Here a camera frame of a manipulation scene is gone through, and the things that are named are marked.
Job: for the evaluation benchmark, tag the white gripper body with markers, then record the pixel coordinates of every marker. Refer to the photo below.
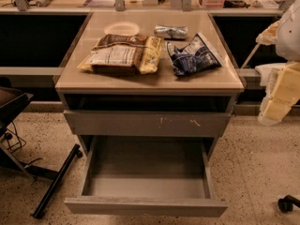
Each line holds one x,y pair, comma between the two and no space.
289,37

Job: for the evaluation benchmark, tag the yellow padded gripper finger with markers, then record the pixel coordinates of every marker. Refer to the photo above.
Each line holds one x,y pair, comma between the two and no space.
284,95
269,35

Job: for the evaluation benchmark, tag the brown and yellow chip bag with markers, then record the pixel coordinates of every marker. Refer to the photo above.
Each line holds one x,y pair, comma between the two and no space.
116,54

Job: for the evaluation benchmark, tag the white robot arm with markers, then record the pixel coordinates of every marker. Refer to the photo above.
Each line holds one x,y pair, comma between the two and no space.
288,34

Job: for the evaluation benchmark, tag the blue crumpled chip bag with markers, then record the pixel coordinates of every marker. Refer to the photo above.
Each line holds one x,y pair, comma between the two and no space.
196,57

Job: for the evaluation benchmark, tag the grey drawer cabinet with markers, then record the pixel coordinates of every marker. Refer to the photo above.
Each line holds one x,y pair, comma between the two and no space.
212,91

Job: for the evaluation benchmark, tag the open middle drawer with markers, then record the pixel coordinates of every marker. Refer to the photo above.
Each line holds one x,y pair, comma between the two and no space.
147,176

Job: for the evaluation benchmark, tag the grey top drawer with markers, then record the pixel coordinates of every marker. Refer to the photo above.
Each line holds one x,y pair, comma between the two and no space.
160,124

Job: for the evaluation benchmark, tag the white cane stick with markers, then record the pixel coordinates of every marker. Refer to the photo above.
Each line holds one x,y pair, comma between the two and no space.
257,46

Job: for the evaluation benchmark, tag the black caster wheel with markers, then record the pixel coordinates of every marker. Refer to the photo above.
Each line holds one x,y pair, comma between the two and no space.
287,203

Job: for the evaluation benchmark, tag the white paper bowl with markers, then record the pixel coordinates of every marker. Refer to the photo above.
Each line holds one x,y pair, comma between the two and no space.
122,28

